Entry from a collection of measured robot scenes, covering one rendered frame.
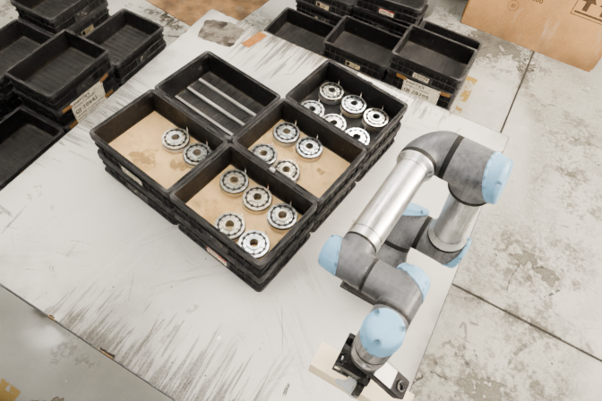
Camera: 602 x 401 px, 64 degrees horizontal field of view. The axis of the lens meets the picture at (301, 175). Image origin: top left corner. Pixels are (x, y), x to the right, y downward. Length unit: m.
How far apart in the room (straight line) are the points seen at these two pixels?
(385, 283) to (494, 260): 1.89
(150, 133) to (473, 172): 1.22
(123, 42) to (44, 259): 1.55
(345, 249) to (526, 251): 2.04
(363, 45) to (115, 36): 1.46
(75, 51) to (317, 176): 1.60
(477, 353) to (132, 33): 2.53
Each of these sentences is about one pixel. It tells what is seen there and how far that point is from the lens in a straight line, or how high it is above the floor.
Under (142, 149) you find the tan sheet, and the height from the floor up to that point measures 0.83.
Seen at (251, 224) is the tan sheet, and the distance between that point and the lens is 1.67.
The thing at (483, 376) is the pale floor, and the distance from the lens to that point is 2.56.
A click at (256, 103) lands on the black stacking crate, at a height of 0.83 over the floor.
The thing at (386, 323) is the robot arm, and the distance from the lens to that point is 0.91.
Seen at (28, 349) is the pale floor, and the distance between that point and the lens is 2.58.
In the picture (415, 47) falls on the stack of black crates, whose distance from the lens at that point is 2.97.
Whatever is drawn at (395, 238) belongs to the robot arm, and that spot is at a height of 0.96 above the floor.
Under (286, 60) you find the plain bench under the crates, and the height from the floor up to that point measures 0.70.
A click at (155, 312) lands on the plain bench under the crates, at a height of 0.70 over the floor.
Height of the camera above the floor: 2.28
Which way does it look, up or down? 54 degrees down
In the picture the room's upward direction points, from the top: 8 degrees clockwise
